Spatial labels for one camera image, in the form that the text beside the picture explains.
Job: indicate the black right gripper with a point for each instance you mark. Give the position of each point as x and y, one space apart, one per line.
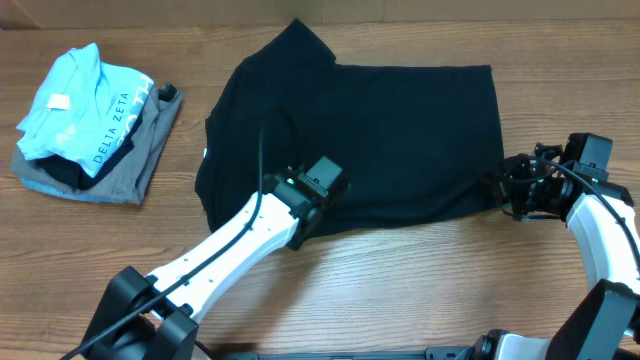
518 164

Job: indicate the black t-shirt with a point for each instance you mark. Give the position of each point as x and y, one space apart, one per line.
416 143

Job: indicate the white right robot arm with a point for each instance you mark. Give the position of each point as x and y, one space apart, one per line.
571 183

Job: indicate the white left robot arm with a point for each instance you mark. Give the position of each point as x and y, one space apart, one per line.
157 316

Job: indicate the folded grey shirt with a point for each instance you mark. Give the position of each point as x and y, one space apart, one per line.
128 181

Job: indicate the folded light blue shirt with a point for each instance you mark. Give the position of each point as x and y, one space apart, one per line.
83 110

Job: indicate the folded black shirt in stack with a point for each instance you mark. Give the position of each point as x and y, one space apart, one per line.
72 174

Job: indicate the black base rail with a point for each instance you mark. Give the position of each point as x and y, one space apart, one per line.
430 353

